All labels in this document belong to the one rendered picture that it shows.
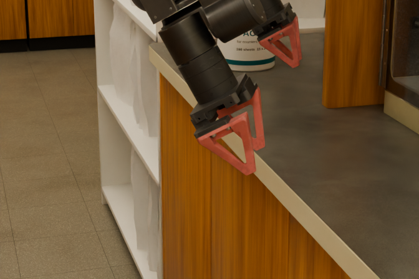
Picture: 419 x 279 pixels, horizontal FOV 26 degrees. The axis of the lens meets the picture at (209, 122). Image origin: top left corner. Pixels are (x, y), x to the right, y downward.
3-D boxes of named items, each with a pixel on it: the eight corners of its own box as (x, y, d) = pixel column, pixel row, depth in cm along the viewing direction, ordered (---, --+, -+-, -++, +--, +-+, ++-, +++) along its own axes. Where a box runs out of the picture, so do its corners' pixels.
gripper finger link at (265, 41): (315, 51, 164) (290, 6, 162) (312, 60, 157) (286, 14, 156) (282, 68, 166) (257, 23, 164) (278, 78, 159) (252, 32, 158)
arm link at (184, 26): (159, 20, 116) (148, 28, 110) (206, -6, 114) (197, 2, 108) (186, 66, 117) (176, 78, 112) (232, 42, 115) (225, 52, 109)
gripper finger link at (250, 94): (284, 132, 122) (251, 71, 120) (279, 149, 115) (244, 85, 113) (240, 153, 124) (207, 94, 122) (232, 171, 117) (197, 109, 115)
